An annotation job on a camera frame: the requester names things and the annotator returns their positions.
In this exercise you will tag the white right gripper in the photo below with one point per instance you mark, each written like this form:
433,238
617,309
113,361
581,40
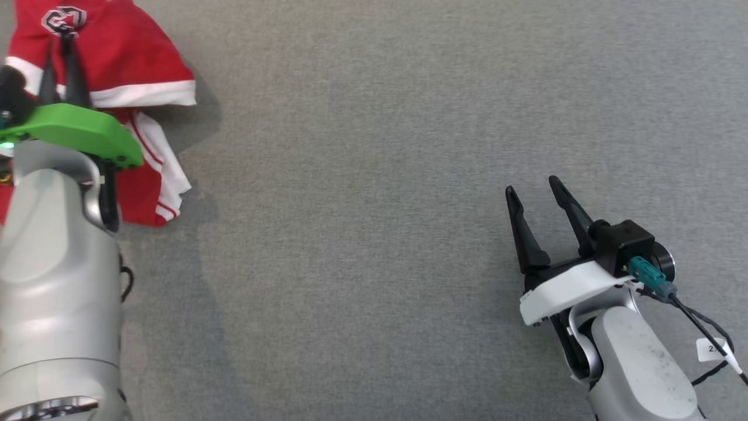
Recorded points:
572,286

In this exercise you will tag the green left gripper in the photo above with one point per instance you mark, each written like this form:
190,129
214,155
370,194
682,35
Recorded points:
76,128

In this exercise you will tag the red Bulls jersey white sleeves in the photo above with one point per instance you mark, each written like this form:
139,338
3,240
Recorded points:
143,193

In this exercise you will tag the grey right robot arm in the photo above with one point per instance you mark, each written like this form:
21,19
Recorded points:
637,362

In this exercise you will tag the grey fabric sofa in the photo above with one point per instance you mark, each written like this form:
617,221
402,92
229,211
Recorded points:
374,175

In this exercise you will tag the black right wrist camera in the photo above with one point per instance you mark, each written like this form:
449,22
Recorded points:
628,242

